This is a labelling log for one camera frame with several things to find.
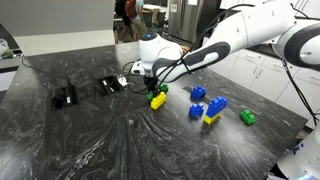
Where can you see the flat yellow lego brick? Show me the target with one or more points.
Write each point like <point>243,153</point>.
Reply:
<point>210,119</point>

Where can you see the green lego brick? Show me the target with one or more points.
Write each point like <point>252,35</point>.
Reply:
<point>248,117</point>
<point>164,88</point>

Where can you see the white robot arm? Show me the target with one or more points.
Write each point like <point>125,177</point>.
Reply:
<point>233,36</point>

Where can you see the crumpled white paper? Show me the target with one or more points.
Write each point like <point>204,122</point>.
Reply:
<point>122,81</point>

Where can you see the small blue lego brick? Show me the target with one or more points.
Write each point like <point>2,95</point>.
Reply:
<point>198,92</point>
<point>196,110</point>

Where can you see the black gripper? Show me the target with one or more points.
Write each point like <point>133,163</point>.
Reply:
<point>150,82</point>

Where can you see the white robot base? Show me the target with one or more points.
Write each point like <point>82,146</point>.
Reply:
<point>300,156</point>

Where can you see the white cabinets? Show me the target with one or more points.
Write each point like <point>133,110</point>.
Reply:
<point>266,76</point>

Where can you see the person in red shirt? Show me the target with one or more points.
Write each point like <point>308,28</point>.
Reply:
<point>131,16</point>

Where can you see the steel refrigerator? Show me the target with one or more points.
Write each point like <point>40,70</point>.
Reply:
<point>186,18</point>

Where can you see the large blue lego brick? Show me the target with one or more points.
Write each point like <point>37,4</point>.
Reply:
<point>216,106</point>

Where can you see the long yellow lego brick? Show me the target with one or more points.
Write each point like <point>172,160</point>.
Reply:
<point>158,101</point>

